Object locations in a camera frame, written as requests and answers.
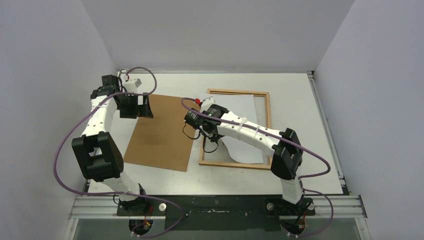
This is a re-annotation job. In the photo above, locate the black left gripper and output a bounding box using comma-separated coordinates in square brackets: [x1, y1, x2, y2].
[117, 92, 153, 120]

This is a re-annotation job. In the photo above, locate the brown backing board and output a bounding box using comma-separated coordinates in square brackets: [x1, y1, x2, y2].
[123, 94, 196, 172]

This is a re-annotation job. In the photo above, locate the printed photo sheet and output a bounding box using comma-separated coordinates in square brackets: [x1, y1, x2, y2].
[199, 93, 264, 165]

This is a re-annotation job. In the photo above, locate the wooden picture frame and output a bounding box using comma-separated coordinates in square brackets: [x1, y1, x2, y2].
[198, 88, 272, 170]

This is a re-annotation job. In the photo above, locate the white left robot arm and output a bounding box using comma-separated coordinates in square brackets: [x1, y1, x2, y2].
[71, 75, 154, 216]

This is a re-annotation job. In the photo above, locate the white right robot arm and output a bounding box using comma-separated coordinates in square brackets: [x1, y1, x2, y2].
[184, 104, 304, 215]

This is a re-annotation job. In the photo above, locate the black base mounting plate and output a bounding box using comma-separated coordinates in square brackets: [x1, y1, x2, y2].
[116, 195, 316, 234]

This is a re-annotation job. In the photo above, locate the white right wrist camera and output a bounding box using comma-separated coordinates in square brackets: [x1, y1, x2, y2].
[201, 96, 216, 109]

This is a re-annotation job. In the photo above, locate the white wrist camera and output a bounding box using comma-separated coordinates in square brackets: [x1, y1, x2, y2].
[123, 78, 142, 94]
[201, 96, 216, 109]

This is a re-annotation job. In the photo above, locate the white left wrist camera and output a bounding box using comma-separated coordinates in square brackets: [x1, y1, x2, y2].
[123, 78, 142, 94]

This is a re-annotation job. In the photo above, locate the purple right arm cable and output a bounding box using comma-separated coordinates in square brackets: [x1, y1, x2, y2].
[180, 97, 335, 239]

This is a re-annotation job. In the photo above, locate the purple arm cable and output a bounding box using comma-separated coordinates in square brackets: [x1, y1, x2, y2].
[53, 66, 184, 239]
[180, 97, 335, 239]

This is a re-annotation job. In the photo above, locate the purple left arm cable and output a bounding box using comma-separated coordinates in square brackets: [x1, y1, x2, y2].
[53, 66, 184, 239]

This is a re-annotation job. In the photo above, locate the aluminium front rail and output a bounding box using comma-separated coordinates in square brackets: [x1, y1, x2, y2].
[69, 195, 368, 219]

